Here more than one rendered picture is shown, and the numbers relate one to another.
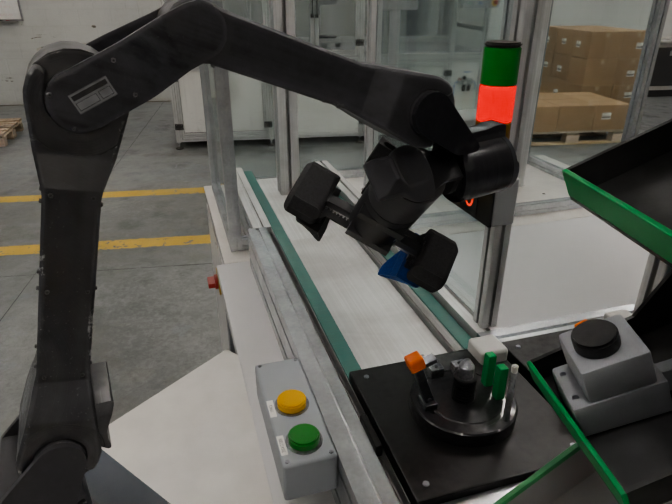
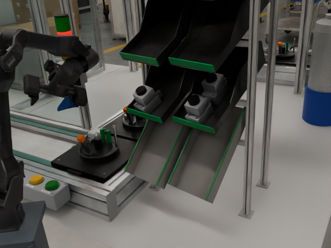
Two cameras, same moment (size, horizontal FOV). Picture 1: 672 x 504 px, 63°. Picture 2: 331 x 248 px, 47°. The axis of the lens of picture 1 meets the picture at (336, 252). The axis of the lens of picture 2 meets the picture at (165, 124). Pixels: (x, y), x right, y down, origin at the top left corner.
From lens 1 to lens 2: 0.63 m
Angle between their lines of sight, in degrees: 37
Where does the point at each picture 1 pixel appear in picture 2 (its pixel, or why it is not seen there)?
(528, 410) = (120, 143)
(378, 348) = (49, 155)
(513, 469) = (126, 158)
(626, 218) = (139, 58)
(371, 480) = (85, 183)
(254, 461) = not seen: hidden behind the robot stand
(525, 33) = (68, 10)
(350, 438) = (68, 178)
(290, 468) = (54, 195)
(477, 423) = (109, 151)
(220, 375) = not seen: outside the picture
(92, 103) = (11, 63)
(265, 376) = not seen: hidden behind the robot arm
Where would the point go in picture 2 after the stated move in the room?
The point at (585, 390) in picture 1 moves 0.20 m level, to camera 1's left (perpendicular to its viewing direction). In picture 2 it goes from (144, 103) to (79, 129)
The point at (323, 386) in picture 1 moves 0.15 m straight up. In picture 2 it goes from (43, 170) to (34, 131)
